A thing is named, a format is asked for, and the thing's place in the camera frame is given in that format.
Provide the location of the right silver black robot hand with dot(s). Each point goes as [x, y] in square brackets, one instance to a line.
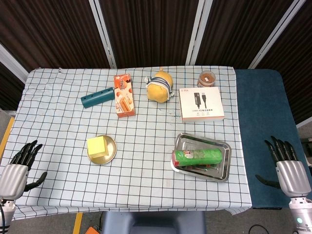
[293, 176]

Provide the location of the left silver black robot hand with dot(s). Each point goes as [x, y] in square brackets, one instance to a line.
[13, 178]

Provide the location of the yellow sponge block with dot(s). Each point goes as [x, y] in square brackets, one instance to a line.
[96, 146]

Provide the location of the green cylindrical chip can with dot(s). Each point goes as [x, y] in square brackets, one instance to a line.
[200, 157]

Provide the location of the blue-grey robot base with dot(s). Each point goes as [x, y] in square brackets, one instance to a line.
[151, 223]

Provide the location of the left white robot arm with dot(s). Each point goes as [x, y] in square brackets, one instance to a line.
[6, 212]

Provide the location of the dark teal cylinder with holes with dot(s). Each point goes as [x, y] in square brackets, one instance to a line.
[97, 97]

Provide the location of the dark teal table pad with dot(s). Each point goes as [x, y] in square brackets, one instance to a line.
[263, 109]

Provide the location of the orange object on floor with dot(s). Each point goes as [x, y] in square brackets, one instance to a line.
[92, 230]

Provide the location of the round metal plate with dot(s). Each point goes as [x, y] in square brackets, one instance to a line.
[112, 151]

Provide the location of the rectangular steel tray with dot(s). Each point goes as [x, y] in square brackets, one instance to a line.
[195, 142]

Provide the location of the clear jar brown contents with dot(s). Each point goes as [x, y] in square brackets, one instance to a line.
[206, 79]

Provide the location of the checkered tablecloth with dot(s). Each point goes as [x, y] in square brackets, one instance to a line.
[146, 190]

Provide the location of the orange snack box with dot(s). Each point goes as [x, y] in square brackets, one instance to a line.
[124, 97]

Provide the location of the yellow plush toy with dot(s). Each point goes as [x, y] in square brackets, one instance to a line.
[158, 91]

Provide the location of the dark folding partition screen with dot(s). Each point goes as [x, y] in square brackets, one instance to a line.
[151, 31]

